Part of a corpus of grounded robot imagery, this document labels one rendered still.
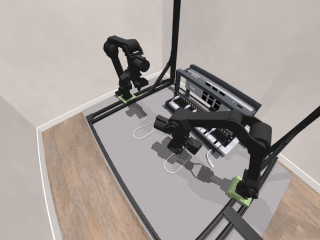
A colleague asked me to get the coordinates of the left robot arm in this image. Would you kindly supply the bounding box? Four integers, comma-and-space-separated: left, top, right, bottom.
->
153, 108, 272, 200

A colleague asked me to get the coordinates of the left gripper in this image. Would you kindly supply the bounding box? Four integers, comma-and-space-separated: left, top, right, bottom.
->
168, 131, 203, 155

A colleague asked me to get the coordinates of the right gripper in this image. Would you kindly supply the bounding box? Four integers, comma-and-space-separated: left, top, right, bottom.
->
124, 67, 149, 91

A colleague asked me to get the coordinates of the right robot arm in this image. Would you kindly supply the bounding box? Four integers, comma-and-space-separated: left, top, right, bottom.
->
103, 35, 150, 101

